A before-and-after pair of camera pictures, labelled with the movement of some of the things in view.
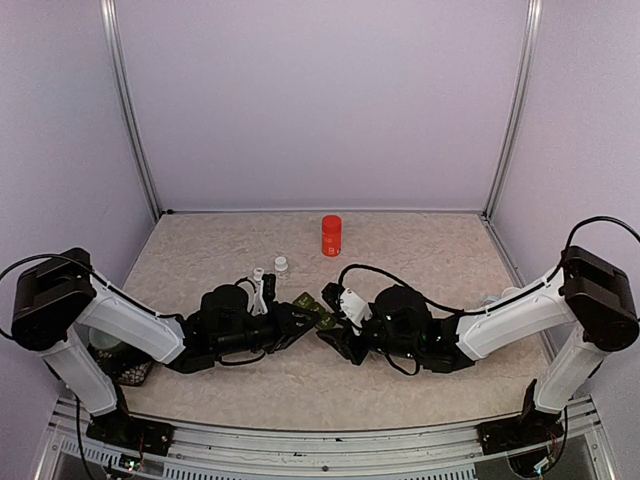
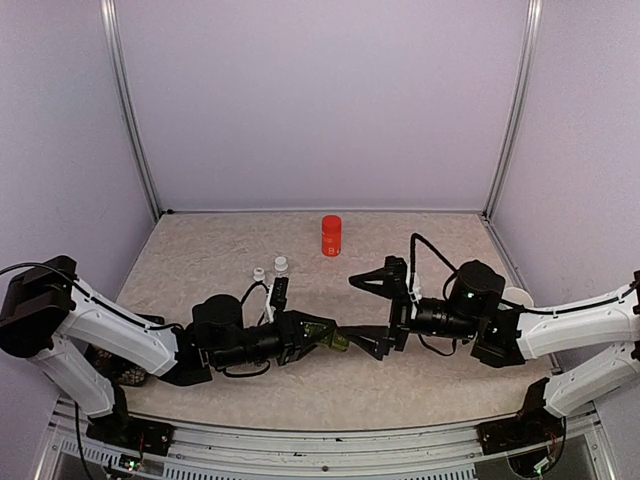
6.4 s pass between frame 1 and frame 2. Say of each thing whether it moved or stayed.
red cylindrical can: stayed
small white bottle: stayed
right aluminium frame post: stayed
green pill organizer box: moved
